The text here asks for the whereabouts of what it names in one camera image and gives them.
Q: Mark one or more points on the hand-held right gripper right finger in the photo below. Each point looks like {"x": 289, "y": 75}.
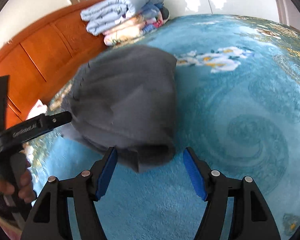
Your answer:
{"x": 193, "y": 175}

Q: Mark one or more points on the white red-patterned cloth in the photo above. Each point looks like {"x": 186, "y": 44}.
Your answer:
{"x": 37, "y": 110}

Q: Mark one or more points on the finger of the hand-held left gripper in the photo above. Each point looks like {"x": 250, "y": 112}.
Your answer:
{"x": 57, "y": 120}

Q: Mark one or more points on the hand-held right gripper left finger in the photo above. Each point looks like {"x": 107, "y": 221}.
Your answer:
{"x": 107, "y": 172}

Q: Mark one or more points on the folded light blue quilt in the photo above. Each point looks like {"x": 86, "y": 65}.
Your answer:
{"x": 115, "y": 7}

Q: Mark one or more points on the grey garment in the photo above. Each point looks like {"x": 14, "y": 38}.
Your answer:
{"x": 127, "y": 100}

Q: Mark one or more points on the person's left hand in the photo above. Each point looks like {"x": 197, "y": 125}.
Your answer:
{"x": 26, "y": 185}

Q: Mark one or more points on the wooden headboard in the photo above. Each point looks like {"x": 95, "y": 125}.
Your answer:
{"x": 40, "y": 50}

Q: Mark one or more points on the blue floral blanket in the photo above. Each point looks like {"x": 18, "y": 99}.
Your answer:
{"x": 240, "y": 130}

